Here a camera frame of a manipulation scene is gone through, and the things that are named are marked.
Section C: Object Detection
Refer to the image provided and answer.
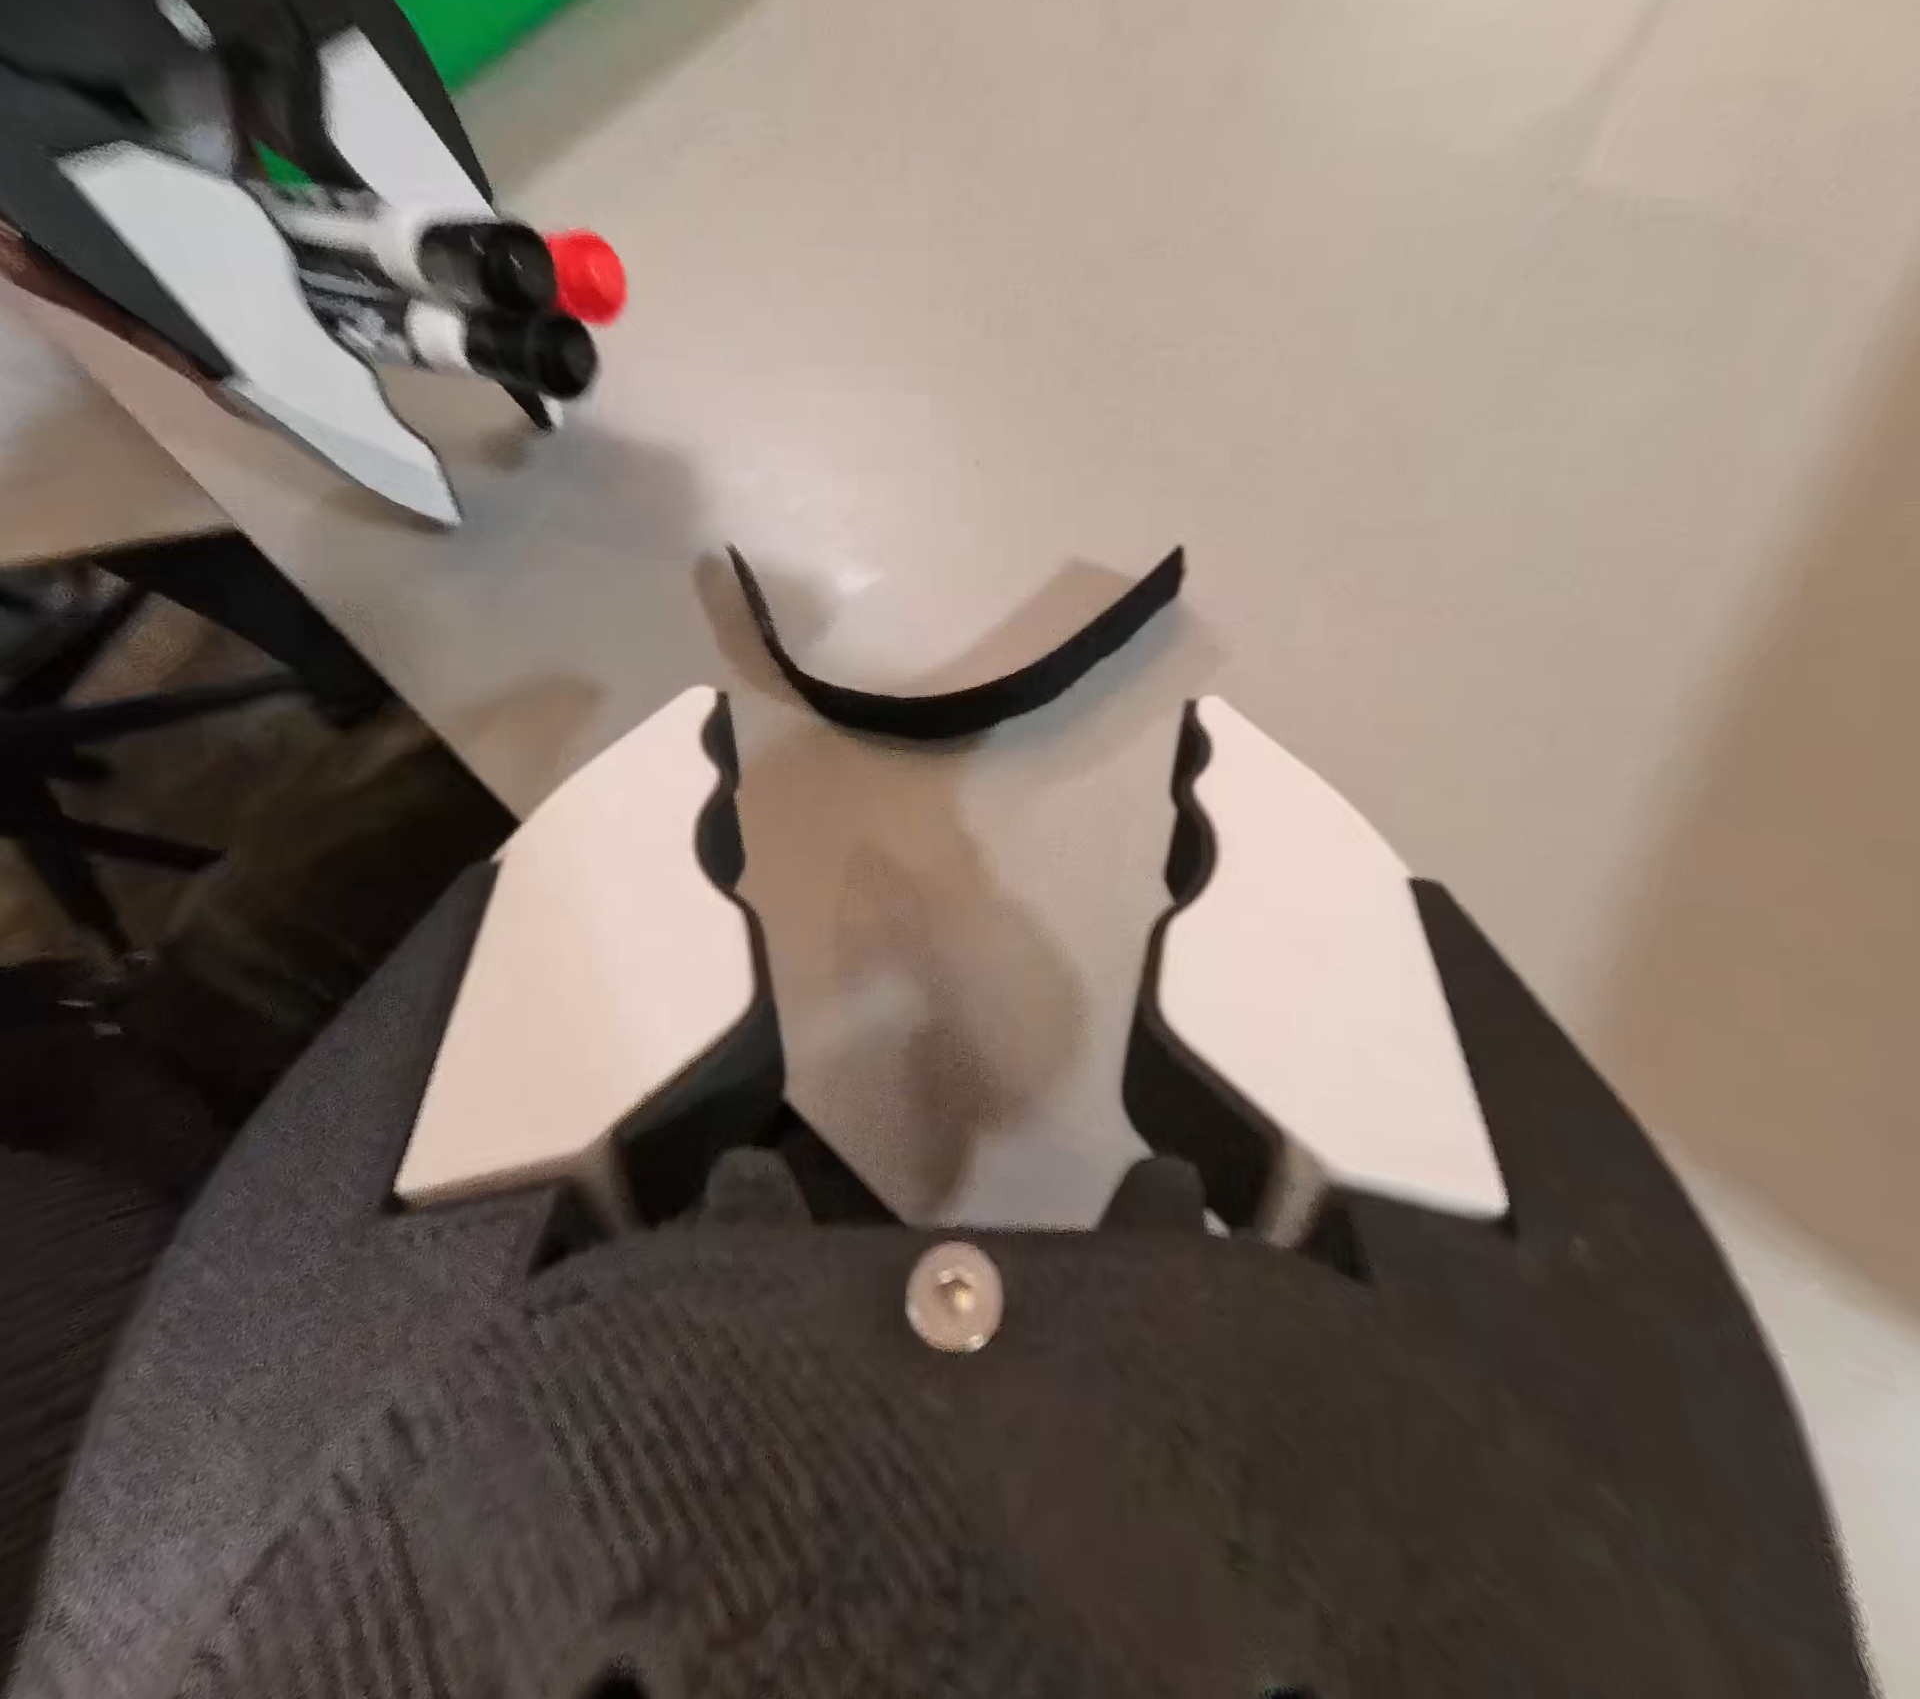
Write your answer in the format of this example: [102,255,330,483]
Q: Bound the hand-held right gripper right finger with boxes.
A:
[1124,693,1509,1242]

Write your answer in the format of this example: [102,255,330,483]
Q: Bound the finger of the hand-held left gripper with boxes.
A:
[55,139,464,531]
[306,23,499,219]

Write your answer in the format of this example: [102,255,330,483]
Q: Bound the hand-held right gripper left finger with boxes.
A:
[390,683,790,1220]

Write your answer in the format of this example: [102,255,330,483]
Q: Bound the black dry-erase marker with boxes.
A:
[322,295,602,403]
[284,205,558,305]

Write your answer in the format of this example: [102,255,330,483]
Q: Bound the red dry-erase marker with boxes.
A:
[542,225,630,327]

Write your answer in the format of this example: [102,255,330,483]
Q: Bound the black hook-and-loop strap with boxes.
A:
[724,543,1187,743]

